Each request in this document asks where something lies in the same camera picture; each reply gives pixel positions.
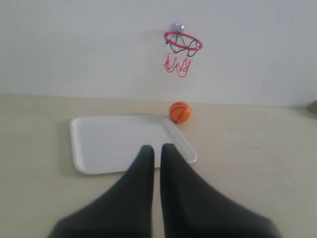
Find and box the red mini basketball hoop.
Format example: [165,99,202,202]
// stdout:
[163,31,203,78]

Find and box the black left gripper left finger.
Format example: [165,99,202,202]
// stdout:
[49,145,155,238]

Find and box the small orange basketball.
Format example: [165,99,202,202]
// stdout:
[169,102,191,124]

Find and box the clear suction cup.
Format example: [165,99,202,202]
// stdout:
[170,22,184,32]

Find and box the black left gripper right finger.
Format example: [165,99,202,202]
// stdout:
[160,143,281,238]

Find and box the white rectangular tray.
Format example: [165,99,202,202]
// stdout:
[70,115,198,175]

